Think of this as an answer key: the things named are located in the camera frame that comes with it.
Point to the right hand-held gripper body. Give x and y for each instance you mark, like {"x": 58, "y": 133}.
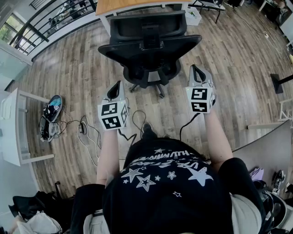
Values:
{"x": 199, "y": 100}

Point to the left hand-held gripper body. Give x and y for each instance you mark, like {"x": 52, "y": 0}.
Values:
{"x": 111, "y": 116}

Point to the black office chair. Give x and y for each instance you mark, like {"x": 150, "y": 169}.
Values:
{"x": 148, "y": 52}

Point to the person's right forearm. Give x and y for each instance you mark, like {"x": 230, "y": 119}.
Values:
{"x": 217, "y": 137}

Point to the person's left forearm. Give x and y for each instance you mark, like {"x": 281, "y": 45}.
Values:
{"x": 108, "y": 155}

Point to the black power adapter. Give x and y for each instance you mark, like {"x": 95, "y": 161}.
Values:
{"x": 81, "y": 128}

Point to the person's dark shoe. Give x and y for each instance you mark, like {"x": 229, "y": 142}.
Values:
{"x": 147, "y": 128}

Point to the white storage box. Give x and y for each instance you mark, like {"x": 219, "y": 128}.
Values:
{"x": 193, "y": 16}

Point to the grey sneaker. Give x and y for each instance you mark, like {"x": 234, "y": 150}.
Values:
{"x": 49, "y": 130}

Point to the black metal chair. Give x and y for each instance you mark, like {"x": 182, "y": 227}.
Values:
{"x": 213, "y": 6}

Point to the black stand base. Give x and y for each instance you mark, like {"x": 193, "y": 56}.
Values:
{"x": 278, "y": 83}

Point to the grey desk panel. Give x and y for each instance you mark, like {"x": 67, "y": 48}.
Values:
{"x": 263, "y": 150}

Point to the wooden top white desk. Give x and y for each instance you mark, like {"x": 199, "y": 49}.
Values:
{"x": 137, "y": 4}

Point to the person's black star-print shirt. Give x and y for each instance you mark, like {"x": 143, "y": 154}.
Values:
{"x": 164, "y": 187}

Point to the purple cloth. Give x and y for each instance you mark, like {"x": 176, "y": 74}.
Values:
{"x": 256, "y": 173}

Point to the black metal railing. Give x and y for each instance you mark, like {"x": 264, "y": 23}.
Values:
{"x": 34, "y": 27}

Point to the black clothes pile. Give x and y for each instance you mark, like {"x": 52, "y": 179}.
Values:
{"x": 34, "y": 203}

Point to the white bag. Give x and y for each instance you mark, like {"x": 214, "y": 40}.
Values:
{"x": 39, "y": 224}

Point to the white metal frame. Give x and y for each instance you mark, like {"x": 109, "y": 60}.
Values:
{"x": 286, "y": 109}

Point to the white frame table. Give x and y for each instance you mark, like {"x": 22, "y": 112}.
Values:
{"x": 11, "y": 137}

